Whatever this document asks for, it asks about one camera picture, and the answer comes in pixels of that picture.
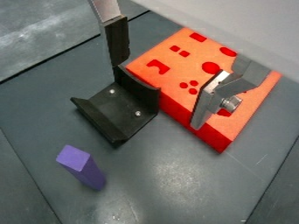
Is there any red shape sorting board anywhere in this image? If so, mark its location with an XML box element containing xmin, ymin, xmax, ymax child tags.
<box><xmin>126</xmin><ymin>28</ymin><xmax>282</xmax><ymax>152</ymax></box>

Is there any black curved holder bracket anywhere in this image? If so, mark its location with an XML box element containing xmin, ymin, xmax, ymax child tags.
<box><xmin>71</xmin><ymin>66</ymin><xmax>160</xmax><ymax>145</ymax></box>

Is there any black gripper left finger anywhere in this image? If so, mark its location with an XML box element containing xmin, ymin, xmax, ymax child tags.
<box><xmin>88</xmin><ymin>0</ymin><xmax>130</xmax><ymax>67</ymax></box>

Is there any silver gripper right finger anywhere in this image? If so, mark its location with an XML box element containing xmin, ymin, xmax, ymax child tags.
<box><xmin>191</xmin><ymin>55</ymin><xmax>271</xmax><ymax>130</ymax></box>

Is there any purple rectangular block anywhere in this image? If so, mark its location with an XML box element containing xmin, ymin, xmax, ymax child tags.
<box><xmin>56</xmin><ymin>145</ymin><xmax>106</xmax><ymax>191</ymax></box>

